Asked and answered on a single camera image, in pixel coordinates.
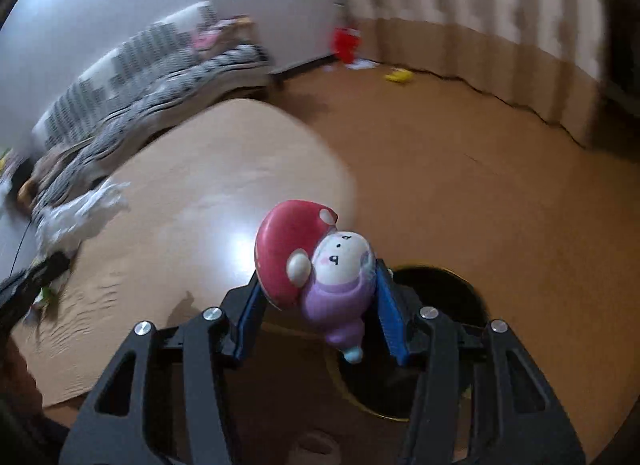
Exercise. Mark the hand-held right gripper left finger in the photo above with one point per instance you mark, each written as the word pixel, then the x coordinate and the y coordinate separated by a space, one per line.
pixel 249 317

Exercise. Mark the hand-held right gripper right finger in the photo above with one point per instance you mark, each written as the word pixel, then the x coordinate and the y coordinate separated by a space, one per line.
pixel 392 317

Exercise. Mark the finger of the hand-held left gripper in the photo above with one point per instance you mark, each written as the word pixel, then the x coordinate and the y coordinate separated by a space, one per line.
pixel 31 279

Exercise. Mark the black trash bin gold rim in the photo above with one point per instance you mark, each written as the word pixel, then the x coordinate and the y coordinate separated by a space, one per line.
pixel 450 295

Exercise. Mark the red mushroom squishy toy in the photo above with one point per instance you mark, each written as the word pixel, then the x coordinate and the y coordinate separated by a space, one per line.
pixel 295 250

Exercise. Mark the green wrapper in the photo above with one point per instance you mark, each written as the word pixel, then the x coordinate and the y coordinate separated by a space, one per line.
pixel 47 299

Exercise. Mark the white plastic bag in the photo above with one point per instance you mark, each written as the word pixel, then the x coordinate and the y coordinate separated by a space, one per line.
pixel 80 217

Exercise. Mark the black white checkered sofa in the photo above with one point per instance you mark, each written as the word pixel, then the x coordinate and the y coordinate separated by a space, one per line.
pixel 135 75

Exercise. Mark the yellow toy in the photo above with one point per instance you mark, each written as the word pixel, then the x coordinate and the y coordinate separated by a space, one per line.
pixel 399 76

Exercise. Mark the white paper scrap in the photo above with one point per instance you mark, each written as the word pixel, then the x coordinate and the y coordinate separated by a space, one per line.
pixel 361 64

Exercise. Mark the black baseboard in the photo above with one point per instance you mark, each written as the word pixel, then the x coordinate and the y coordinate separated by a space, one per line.
pixel 302 66

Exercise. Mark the red plastic object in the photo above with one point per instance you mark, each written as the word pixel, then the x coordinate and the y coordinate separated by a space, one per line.
pixel 347 44

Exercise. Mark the pink cloth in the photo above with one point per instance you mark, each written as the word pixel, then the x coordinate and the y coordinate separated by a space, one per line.
pixel 206 37

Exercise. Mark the beige patterned curtain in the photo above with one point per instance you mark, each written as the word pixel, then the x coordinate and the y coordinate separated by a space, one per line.
pixel 475 5

